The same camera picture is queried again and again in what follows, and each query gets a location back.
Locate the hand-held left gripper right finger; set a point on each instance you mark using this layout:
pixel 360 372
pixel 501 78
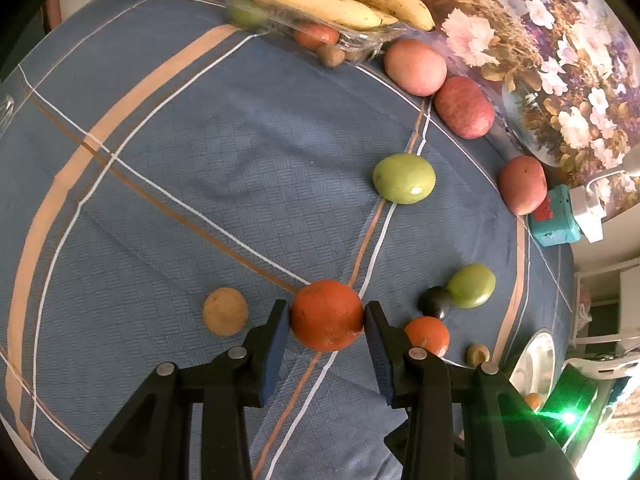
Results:
pixel 381 360

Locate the large orange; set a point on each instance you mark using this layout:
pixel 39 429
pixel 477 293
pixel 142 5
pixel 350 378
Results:
pixel 326 317

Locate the white shelf rack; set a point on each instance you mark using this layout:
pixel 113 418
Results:
pixel 600 280

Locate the round tan fruit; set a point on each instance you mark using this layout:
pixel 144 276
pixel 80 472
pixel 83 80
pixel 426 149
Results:
pixel 225 311

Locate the dark purple fruit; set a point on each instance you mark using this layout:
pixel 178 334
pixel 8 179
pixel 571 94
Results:
pixel 433 304

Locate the steel bowl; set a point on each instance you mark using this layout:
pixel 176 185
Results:
pixel 537 360

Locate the red apple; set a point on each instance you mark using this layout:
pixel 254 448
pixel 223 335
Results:
pixel 464 107
pixel 415 67
pixel 521 185

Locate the green fruit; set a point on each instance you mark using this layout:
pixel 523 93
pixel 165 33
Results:
pixel 245 14
pixel 404 179
pixel 472 286

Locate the small brown fruit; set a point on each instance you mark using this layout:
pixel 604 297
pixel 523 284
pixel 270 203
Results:
pixel 331 54
pixel 477 355

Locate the blue plaid tablecloth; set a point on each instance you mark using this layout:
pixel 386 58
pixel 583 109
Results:
pixel 200 160

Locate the white gooseneck lamp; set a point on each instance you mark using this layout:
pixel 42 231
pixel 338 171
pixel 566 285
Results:
pixel 631 162

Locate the flower painting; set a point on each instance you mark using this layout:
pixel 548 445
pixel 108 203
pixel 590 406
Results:
pixel 500 25

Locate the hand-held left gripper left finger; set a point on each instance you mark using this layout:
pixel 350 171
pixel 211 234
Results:
pixel 274 355

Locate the clear plastic tray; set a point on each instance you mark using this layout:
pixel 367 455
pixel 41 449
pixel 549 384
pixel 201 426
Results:
pixel 280 22

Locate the teal tin box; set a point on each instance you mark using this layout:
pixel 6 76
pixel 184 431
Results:
pixel 555 217

